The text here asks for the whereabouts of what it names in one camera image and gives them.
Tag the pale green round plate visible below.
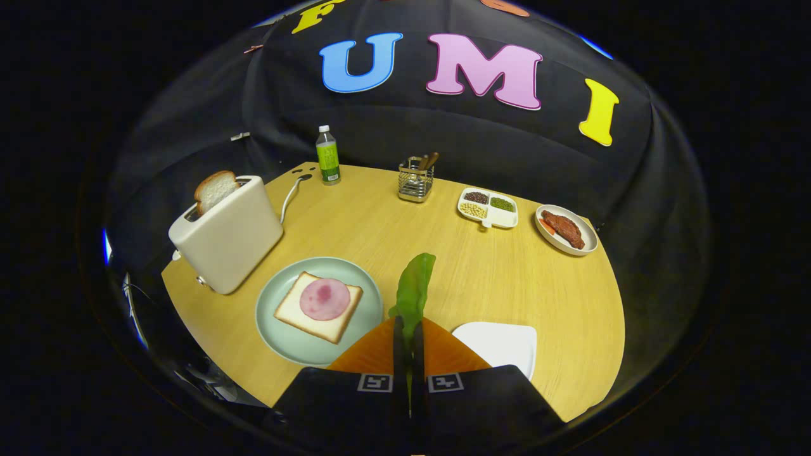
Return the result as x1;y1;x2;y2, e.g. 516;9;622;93
255;256;385;367

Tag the black backdrop cloth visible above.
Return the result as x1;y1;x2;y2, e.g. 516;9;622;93
95;0;713;419

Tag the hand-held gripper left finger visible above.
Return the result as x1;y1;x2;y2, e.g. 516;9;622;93
272;315;412;444

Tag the white divided bean dish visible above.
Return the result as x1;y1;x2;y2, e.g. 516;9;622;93
457;187;519;230

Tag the round white meat plate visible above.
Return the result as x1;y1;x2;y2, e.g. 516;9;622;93
535;204;599;257

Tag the red meat slice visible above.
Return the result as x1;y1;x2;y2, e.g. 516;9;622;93
542;210;585;250

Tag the pink ham slice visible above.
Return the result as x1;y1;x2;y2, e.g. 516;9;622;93
299;277;351;321

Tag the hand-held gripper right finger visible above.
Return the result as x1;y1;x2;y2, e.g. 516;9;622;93
412;317;566;447

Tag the white square plate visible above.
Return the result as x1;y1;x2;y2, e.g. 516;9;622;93
451;322;538;381

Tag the metal wire utensil holder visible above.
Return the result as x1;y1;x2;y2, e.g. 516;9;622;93
398;156;435;203

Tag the green label plastic bottle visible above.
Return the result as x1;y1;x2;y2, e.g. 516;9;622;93
316;125;342;186

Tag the green lettuce leaf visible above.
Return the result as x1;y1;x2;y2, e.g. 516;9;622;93
388;253;437;415

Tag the white toaster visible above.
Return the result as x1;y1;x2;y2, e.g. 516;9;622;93
168;175;284;295

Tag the square white bread slice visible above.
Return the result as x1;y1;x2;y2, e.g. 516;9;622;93
274;272;364;345

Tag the white toaster cable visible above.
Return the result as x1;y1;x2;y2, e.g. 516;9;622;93
279;174;312;224

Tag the brown crust toast slice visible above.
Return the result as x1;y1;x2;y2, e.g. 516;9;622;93
194;170;240;216

